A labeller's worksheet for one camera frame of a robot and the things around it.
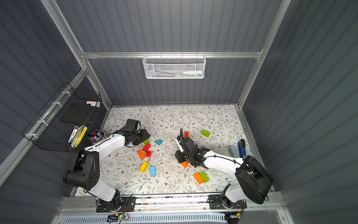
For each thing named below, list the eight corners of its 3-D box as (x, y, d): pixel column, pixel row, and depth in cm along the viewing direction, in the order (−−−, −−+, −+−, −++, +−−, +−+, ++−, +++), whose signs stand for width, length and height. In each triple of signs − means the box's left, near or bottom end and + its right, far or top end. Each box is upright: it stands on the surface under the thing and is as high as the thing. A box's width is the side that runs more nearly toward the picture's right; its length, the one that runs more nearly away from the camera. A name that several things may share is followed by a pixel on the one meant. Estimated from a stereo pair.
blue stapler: (238, 158, 92) (241, 154, 88) (237, 142, 100) (239, 138, 96) (243, 159, 92) (246, 155, 88) (242, 143, 99) (244, 139, 95)
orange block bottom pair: (199, 184, 82) (200, 183, 80) (193, 175, 85) (193, 174, 83) (203, 181, 83) (204, 180, 81) (197, 172, 86) (197, 171, 84)
